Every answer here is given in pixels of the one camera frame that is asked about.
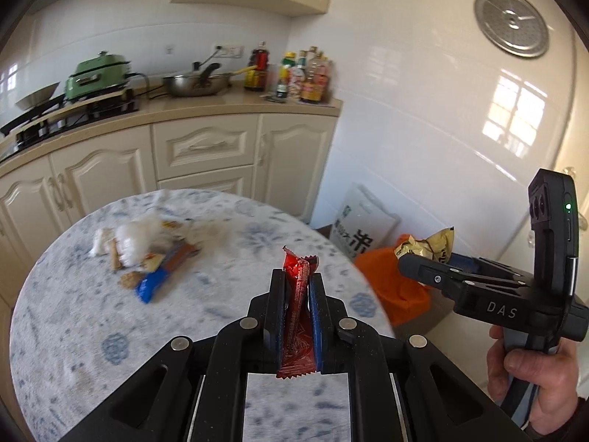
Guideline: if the green electric cooker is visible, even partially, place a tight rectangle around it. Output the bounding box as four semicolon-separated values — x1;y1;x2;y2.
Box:
63;52;134;102

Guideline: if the red yellow label bottle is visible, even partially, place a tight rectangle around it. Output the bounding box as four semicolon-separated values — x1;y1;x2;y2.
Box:
301;53;325;103

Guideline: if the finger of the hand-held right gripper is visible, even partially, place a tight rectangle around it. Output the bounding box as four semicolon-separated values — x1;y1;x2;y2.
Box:
448;253;522;283
398;252;530;296

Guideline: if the plain panel cream drawer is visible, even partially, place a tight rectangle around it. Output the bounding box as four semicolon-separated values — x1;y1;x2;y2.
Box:
156;166;256;199

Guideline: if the clear amber oil bottle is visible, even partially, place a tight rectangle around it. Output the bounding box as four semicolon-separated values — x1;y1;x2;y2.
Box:
313;48;332;102

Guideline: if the small clear plastic bag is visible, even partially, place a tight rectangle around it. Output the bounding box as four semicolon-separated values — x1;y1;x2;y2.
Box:
92;228;116;259

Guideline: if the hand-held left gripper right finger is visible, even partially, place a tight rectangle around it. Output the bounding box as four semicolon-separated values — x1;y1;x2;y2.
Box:
308;273;535;442

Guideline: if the clear white plastic bag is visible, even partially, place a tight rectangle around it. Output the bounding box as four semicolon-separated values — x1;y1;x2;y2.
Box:
113;218;171;268

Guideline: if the brown bar wrapper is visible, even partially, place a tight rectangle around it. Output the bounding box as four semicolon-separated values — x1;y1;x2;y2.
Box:
161;244;203;272

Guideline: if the black gas stove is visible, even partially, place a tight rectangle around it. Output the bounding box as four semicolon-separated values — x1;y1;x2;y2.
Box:
0;97;141;162

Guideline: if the white rice bag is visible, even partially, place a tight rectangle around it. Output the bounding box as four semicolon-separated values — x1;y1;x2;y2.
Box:
334;183;401;261

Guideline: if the steel wok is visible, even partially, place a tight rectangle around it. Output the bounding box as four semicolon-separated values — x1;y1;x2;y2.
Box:
162;62;233;98

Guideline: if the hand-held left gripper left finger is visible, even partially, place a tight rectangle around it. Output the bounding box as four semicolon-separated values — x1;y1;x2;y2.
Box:
60;269;288;442

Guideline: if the black griddle pan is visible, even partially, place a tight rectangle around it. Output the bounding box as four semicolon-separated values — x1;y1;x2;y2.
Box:
0;94;65;136

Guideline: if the white label sauce bottle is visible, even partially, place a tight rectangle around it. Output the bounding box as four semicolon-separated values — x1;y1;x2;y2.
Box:
290;50;307;97

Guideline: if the red foil wrapper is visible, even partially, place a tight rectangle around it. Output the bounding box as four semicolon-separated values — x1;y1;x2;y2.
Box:
276;246;319;379

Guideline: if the cream cabinet door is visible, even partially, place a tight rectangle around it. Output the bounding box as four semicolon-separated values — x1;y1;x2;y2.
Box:
0;154;74;249
255;113;340;224
50;126;159;222

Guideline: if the dark sauce bottle red label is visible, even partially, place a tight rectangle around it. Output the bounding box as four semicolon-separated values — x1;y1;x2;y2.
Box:
244;48;270;92

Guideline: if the black power cable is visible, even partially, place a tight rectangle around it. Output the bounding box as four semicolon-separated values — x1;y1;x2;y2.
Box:
131;73;169;99

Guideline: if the blue white snack packet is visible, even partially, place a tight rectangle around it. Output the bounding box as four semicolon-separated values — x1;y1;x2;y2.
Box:
135;264;173;305

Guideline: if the arched panel cream drawer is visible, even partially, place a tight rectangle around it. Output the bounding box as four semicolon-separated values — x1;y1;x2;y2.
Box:
152;115;261;180

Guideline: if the person's right hand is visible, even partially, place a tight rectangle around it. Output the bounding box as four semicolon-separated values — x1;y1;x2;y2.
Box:
487;325;581;438

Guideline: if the yellow snack packet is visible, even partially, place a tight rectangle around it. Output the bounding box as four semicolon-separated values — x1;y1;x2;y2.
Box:
395;228;456;263

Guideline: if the beige stone countertop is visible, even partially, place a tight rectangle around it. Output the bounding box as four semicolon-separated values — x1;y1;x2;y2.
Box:
0;85;343;178

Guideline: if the orange plastic bag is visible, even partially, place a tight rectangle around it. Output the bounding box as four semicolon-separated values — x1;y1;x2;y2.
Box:
353;234;433;327

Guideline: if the wooden board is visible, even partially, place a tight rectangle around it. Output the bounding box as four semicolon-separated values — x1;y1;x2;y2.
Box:
16;90;134;130

